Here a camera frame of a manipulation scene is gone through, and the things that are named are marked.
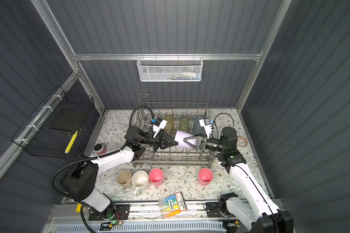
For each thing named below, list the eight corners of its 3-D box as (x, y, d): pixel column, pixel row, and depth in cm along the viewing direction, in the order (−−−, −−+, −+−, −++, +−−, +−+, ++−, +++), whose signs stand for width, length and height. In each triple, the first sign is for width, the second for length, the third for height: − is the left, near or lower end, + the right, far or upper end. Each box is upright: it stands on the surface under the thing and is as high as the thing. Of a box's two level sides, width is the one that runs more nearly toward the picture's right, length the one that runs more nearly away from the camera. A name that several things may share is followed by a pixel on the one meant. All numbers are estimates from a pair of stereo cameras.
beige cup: (121, 190, 83) (114, 184, 74) (124, 176, 87) (118, 170, 79) (134, 189, 83) (129, 184, 74) (137, 176, 87) (132, 170, 79)
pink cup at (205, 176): (198, 186, 83) (200, 182, 77) (197, 173, 88) (199, 168, 82) (211, 186, 83) (214, 182, 77) (209, 173, 88) (212, 168, 82)
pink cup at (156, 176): (150, 188, 83) (147, 182, 75) (152, 174, 88) (149, 168, 80) (163, 188, 83) (161, 182, 75) (164, 174, 88) (162, 168, 80)
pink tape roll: (95, 155, 97) (91, 151, 92) (98, 147, 100) (95, 143, 96) (104, 155, 97) (101, 151, 92) (107, 147, 100) (104, 143, 96)
